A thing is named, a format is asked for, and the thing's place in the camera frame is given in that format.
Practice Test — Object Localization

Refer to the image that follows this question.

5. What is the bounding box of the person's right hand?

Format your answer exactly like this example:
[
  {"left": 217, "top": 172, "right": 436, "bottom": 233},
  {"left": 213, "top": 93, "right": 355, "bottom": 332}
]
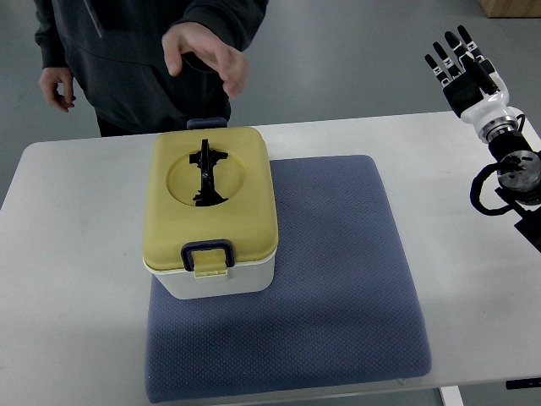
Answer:
[{"left": 39, "top": 67, "right": 76, "bottom": 112}]

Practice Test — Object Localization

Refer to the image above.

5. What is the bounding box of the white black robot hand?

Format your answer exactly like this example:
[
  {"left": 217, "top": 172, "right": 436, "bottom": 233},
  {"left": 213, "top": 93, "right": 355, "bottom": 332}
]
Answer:
[{"left": 424, "top": 25, "right": 519, "bottom": 143}]

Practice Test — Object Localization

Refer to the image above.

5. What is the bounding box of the person's left hand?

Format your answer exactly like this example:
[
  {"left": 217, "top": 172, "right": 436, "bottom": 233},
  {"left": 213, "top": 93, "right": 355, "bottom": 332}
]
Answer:
[{"left": 161, "top": 22, "right": 249, "bottom": 98}]

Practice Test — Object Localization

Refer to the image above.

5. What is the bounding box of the yellow box lid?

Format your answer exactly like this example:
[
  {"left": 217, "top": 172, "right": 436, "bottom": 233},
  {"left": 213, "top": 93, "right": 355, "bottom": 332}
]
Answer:
[{"left": 143, "top": 127, "right": 278, "bottom": 272}]

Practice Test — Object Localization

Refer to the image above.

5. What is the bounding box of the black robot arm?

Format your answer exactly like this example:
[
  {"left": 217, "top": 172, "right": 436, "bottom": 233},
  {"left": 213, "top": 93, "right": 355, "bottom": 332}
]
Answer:
[{"left": 469, "top": 114, "right": 540, "bottom": 250}]

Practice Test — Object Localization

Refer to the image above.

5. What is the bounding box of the cardboard box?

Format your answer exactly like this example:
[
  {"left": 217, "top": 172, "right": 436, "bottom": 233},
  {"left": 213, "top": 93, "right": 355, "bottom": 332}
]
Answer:
[{"left": 478, "top": 0, "right": 540, "bottom": 18}]

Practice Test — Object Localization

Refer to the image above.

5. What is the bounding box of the white storage box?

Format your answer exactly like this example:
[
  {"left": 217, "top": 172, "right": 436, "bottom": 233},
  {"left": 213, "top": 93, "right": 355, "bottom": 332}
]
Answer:
[{"left": 145, "top": 250, "right": 276, "bottom": 299}]

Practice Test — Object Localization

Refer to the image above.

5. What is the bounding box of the person in dark hoodie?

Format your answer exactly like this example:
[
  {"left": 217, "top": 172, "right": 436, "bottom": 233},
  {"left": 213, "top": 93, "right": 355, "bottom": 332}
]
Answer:
[{"left": 35, "top": 1, "right": 267, "bottom": 137}]

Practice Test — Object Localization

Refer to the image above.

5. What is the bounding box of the blue gray cushion mat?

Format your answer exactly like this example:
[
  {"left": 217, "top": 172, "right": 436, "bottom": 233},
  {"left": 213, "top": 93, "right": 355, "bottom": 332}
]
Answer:
[{"left": 145, "top": 155, "right": 431, "bottom": 403}]

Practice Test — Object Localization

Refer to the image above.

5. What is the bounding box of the white table leg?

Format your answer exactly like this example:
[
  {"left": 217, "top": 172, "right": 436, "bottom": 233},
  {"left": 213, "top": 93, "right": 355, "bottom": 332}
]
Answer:
[{"left": 439, "top": 386, "right": 464, "bottom": 406}]

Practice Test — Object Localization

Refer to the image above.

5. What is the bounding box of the black bracket under table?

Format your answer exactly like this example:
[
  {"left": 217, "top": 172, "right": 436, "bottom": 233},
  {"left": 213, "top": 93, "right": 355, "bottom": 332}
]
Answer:
[{"left": 505, "top": 377, "right": 541, "bottom": 390}]

